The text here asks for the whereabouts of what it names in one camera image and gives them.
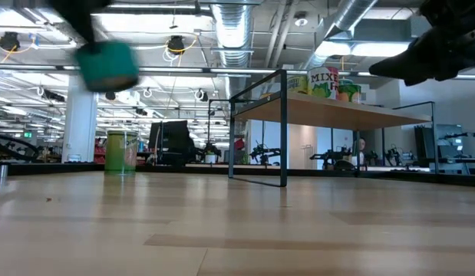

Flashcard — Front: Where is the black slanted truss piece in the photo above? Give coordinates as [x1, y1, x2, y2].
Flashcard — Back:
[0, 131, 41, 162]

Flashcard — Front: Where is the mixed fruit can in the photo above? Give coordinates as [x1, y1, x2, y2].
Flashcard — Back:
[306, 66, 340, 100]

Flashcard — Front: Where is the short teal can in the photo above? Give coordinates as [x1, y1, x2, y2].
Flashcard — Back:
[74, 40, 140, 94]

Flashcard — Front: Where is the yellow carrots can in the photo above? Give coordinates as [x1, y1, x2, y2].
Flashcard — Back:
[285, 75, 309, 95]

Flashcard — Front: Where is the ribbed silver duct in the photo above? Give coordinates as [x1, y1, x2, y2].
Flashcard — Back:
[210, 0, 254, 100]

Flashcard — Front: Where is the black computer monitor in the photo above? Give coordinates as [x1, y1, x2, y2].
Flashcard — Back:
[147, 120, 196, 166]

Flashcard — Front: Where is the red cabinet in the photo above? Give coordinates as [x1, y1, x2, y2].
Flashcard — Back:
[93, 136, 107, 164]

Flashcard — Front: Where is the person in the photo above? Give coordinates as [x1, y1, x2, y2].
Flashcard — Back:
[351, 136, 368, 166]

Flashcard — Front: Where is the wooden shelf black frame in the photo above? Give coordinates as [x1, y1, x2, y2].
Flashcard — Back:
[207, 68, 438, 188]

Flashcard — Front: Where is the white square pillar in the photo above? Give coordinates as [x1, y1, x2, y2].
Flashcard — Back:
[61, 74, 99, 164]

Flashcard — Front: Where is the short green orange can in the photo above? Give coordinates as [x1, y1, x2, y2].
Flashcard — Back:
[338, 78, 363, 104]

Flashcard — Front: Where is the black ceiling cable reel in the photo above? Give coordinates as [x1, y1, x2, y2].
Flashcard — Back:
[0, 31, 21, 52]
[167, 34, 186, 55]

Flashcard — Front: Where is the tall green oranges can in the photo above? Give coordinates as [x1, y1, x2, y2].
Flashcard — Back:
[104, 130, 139, 176]

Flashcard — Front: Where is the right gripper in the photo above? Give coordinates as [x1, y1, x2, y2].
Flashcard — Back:
[368, 0, 475, 87]

